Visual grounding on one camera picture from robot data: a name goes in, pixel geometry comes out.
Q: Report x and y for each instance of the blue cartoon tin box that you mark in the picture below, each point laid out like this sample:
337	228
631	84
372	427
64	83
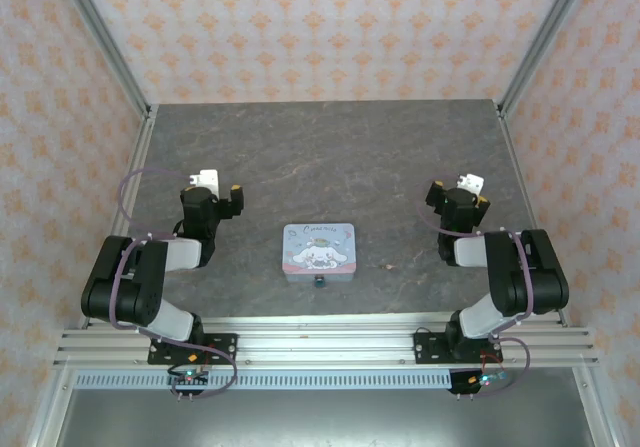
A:
320	252

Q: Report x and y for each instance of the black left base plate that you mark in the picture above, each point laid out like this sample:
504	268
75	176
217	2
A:
225	347

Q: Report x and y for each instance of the aluminium mounting rail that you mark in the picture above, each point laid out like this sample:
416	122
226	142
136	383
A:
325	342

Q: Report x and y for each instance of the aluminium frame post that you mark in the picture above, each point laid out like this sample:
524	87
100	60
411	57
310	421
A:
100	37
545	37

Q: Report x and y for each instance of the left circuit board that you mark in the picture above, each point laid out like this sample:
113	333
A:
189	378

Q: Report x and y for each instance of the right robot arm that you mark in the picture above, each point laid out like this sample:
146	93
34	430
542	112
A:
505	272

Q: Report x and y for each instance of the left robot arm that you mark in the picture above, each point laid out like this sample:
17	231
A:
145	277

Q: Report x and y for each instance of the aluminium table side rail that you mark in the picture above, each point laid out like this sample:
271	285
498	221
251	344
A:
140	157
515	157

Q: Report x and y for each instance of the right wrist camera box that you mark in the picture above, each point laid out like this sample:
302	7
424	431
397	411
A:
472	182

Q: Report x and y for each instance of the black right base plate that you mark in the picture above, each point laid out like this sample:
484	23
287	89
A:
425	347

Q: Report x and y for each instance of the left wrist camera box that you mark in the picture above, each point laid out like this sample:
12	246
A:
206	178

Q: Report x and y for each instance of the small key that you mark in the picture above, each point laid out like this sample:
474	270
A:
387	267

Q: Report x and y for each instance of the right circuit board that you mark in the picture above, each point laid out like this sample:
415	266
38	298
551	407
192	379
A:
482	381

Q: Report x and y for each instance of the circuit board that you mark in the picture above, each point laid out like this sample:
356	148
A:
482	381
189	378

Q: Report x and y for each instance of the small padlock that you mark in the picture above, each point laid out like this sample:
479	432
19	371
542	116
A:
319	282

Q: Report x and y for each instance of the grey metal panel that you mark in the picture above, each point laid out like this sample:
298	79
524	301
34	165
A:
325	419

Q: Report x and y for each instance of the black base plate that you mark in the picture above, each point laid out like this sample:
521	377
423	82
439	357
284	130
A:
425	347
225	347

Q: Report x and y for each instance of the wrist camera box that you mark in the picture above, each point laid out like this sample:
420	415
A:
206	178
472	182

